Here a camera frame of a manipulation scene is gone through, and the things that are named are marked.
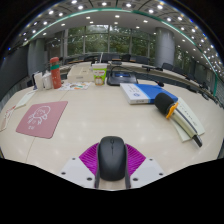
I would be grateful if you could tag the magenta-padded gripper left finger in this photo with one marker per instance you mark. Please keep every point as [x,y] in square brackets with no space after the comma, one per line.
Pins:
[75,168]

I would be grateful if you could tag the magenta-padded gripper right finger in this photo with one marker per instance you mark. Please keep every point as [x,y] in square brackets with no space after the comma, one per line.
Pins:
[146,168]

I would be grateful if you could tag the black computer mouse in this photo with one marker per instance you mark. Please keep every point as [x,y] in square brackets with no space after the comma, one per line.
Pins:
[112,158]

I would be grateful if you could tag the pink printed mouse pad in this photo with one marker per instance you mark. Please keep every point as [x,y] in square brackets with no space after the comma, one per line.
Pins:
[41,119]

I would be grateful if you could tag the blue and white book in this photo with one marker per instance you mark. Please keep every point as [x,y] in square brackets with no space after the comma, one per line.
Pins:
[146,92]

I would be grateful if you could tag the colourful sticker sheet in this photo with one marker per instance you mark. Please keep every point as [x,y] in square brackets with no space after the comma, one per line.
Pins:
[75,86]

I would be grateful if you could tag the white lidded mug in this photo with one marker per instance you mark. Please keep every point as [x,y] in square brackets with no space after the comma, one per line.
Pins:
[47,81]

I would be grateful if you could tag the black desk microphone console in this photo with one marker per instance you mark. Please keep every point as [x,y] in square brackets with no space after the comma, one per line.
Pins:
[121,79]

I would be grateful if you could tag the beige curved conference table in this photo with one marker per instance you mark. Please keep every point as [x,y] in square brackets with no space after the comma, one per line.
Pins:
[173,77]

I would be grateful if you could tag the red bottle with green band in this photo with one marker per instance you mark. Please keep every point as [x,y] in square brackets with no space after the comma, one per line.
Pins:
[55,73]

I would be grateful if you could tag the printed paper cup with straw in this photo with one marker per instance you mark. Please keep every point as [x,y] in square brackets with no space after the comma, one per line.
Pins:
[99,74]

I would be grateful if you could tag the group of black chairs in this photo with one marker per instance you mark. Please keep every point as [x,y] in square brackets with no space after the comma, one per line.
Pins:
[168,66]

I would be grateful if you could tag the ceiling lights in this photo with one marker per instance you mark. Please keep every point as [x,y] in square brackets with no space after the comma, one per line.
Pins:
[103,4]

